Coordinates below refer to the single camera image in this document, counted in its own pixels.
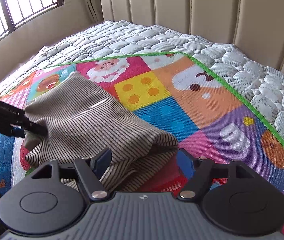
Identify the beige curtain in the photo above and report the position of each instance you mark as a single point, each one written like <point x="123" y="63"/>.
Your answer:
<point x="86" y="0"/>

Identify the white quilted mattress pad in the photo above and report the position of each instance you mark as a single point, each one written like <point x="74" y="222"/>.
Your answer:
<point x="144" y="37"/>

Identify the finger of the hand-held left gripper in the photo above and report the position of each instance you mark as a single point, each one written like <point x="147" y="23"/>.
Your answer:
<point x="33" y="129"/>

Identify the beige padded headboard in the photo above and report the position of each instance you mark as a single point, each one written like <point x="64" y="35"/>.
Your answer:
<point x="207" y="5"/>

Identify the barred window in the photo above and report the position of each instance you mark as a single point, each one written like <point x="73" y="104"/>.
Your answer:
<point x="19" y="5"/>

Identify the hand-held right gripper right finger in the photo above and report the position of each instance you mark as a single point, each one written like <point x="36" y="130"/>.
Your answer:
<point x="185" y="163"/>

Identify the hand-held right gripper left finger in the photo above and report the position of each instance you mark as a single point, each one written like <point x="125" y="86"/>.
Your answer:
<point x="104" y="161"/>

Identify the colourful printed play mat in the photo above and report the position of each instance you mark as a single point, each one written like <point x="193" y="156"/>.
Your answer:
<point x="187" y="105"/>

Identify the beige striped pants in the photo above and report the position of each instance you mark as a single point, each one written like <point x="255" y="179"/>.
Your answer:
<point x="81" y="120"/>

